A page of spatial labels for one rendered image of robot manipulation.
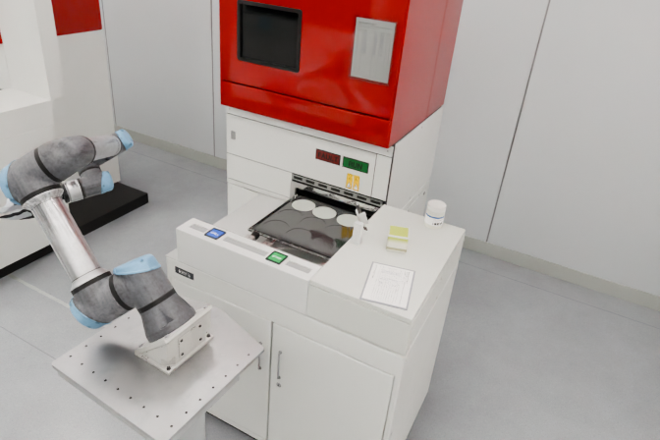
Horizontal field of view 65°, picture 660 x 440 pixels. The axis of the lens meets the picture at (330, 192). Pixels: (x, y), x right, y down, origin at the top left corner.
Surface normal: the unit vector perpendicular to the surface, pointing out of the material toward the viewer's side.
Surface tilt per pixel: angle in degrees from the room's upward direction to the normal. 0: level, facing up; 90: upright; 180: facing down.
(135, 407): 0
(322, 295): 90
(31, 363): 0
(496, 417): 0
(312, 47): 90
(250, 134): 90
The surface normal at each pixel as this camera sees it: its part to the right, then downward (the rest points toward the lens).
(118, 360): 0.08, -0.89
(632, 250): -0.47, 0.37
